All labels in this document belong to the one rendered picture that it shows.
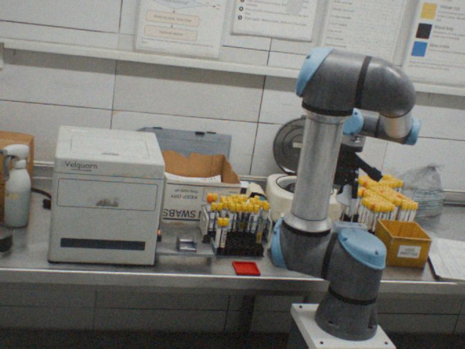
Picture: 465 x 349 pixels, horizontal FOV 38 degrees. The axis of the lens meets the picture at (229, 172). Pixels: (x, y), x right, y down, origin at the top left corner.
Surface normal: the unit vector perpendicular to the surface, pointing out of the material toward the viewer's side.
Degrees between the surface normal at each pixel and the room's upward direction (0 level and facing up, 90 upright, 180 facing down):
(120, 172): 89
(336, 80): 87
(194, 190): 94
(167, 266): 0
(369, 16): 93
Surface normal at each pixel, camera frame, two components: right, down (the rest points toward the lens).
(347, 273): -0.37, 0.27
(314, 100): -0.70, 0.18
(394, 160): 0.20, 0.35
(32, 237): 0.14, -0.93
